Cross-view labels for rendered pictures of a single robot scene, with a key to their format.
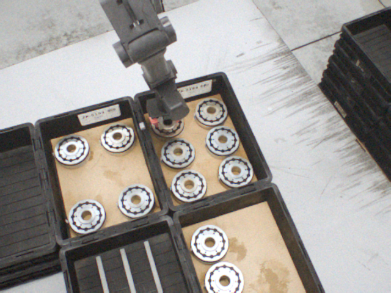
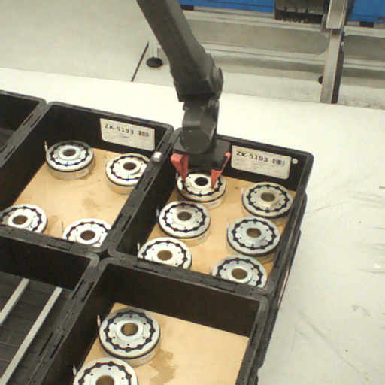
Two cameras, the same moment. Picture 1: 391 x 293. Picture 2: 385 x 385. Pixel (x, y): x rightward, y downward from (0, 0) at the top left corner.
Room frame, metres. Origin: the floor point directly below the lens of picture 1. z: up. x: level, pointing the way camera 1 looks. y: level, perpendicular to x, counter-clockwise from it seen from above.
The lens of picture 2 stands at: (-0.17, -0.57, 1.84)
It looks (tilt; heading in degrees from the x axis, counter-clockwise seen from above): 42 degrees down; 37
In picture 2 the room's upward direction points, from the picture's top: 1 degrees clockwise
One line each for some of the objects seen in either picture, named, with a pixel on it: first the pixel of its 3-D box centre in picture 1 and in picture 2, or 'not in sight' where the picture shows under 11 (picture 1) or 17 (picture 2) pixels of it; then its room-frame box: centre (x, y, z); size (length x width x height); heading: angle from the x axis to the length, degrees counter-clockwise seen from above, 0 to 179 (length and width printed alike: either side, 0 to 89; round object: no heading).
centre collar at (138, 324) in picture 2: (209, 242); (129, 329); (0.35, -0.04, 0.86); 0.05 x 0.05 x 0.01
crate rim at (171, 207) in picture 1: (200, 137); (218, 204); (0.65, -0.01, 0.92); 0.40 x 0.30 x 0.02; 20
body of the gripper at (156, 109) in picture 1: (165, 101); (201, 137); (0.73, 0.09, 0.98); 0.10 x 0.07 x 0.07; 108
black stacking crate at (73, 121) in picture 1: (101, 173); (76, 190); (0.55, 0.27, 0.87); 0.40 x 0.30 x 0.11; 20
